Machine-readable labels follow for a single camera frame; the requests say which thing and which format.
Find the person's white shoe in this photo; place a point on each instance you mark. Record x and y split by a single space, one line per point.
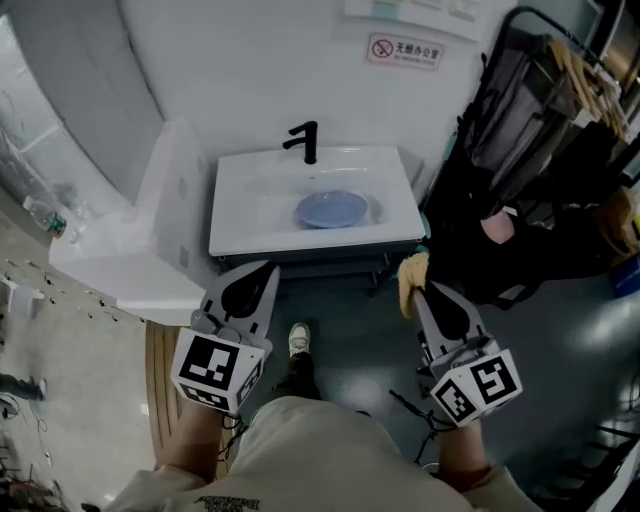
299 339

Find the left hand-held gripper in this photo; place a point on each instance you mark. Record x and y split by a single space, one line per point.
207 367

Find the person's right forearm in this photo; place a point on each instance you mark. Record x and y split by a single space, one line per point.
460 447

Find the black faucet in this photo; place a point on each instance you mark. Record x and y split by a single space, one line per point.
310 142

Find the black clothes rack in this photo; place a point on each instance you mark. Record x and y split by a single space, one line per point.
530 165

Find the grey hanging garment bag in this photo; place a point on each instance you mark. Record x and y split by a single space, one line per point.
520 110

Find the pink cloth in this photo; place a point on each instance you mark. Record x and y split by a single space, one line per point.
497 227

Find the wooden hangers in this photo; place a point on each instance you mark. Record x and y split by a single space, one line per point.
587 85

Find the person's beige shirt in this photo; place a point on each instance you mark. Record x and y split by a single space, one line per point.
320 460

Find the white sink basin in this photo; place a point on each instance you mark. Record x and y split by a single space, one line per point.
260 215

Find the no smoking wall sign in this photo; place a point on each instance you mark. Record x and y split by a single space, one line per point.
405 50

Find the person's left forearm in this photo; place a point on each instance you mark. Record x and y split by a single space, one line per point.
192 435

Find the blue box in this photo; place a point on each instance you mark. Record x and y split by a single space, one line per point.
627 280

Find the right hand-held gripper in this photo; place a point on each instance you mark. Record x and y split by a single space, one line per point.
475 382

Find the blue plate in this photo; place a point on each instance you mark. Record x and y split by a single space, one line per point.
330 210

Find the clear plastic bottle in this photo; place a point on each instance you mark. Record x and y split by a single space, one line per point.
45 217

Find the dark sink cabinet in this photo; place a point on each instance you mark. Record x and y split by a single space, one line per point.
325 265

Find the person's black trouser leg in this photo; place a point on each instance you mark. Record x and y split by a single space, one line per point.
299 375

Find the wooden board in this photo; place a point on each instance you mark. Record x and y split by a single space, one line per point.
162 385

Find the yellow sponge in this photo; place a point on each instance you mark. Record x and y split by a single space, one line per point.
411 280

